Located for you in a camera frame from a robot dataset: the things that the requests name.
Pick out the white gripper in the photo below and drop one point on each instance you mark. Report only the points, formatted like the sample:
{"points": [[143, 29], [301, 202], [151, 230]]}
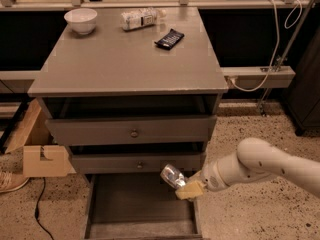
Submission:
{"points": [[210, 178]]}

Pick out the silver redbull can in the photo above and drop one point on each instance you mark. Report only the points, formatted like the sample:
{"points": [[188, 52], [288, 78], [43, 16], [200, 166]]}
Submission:
{"points": [[173, 176]]}

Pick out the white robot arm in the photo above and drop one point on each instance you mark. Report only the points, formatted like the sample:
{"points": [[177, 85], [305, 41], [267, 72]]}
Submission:
{"points": [[254, 160]]}

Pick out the grey middle drawer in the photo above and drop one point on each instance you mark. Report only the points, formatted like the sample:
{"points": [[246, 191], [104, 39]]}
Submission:
{"points": [[136, 162]]}

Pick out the grey top drawer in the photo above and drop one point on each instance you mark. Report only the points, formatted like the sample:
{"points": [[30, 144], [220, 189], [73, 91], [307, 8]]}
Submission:
{"points": [[131, 130]]}

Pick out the grey open bottom drawer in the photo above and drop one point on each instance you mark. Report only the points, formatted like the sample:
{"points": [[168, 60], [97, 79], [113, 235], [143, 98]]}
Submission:
{"points": [[138, 206]]}

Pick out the grey drawer cabinet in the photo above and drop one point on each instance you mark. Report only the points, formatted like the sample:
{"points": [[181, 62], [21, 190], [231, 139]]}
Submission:
{"points": [[112, 73]]}

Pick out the dark snack bar packet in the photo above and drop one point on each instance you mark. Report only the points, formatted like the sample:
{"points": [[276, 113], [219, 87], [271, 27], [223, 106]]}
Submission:
{"points": [[169, 40]]}

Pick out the cardboard box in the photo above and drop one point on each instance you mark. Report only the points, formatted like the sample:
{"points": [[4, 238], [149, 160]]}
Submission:
{"points": [[41, 157]]}

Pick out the white plastic bottle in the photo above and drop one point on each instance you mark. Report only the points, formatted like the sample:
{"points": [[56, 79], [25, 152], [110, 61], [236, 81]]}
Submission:
{"points": [[141, 18]]}

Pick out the beige shoe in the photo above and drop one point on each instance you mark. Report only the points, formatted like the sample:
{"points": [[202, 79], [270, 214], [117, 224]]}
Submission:
{"points": [[10, 181]]}

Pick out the metal leaning rod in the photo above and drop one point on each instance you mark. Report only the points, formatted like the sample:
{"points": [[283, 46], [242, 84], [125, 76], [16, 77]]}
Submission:
{"points": [[304, 8]]}

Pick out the white ceramic bowl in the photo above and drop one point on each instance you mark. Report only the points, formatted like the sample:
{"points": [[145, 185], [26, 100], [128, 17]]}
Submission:
{"points": [[81, 20]]}

